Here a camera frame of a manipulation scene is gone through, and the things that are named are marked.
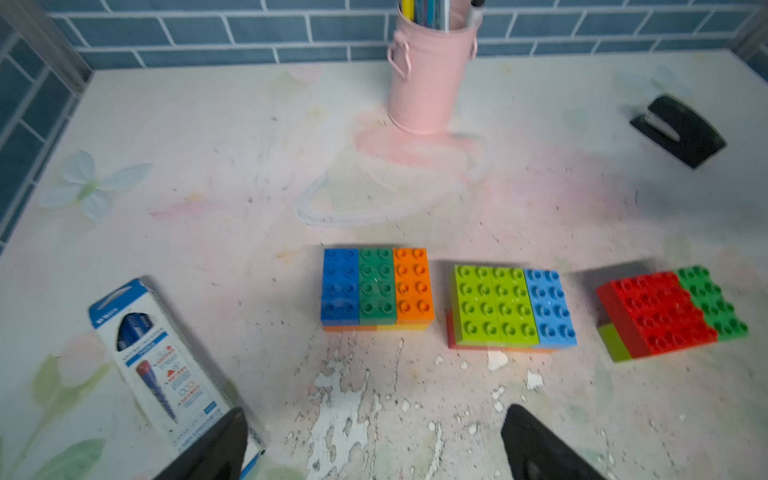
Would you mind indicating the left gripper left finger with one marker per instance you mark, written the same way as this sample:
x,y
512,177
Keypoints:
x,y
218,454

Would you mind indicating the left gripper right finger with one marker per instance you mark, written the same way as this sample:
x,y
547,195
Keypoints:
x,y
535,452

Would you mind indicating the blue lego brick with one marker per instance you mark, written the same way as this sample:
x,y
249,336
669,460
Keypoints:
x,y
551,313
340,287

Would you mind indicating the lime lego brick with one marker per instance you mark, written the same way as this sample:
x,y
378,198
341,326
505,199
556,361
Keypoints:
x,y
474,308
613,343
514,311

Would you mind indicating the red lego brick top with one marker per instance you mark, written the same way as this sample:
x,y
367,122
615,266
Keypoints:
x,y
663,342

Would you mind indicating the yellow lego brick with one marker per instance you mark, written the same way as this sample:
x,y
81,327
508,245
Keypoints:
x,y
402,327

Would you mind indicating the orange lego brick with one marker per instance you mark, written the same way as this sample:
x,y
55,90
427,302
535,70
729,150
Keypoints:
x,y
350,328
414,300

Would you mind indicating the dark green lego brick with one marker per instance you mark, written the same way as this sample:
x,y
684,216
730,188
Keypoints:
x,y
377,296

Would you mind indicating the lime lego brick top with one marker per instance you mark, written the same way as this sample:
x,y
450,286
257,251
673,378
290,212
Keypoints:
x,y
613,343

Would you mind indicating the small red lego brick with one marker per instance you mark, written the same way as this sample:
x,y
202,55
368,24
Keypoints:
x,y
452,340

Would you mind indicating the red lego brick bottom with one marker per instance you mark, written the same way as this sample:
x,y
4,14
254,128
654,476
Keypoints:
x,y
642,304

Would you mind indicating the white blue small box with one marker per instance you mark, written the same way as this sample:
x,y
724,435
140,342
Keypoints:
x,y
170,382

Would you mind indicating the black stapler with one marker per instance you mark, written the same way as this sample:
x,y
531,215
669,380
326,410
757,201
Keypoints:
x,y
679,130

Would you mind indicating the pink pen cup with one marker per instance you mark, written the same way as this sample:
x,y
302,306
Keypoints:
x,y
428,68

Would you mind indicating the pens in cup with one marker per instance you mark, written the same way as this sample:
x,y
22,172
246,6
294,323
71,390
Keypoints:
x,y
443,15

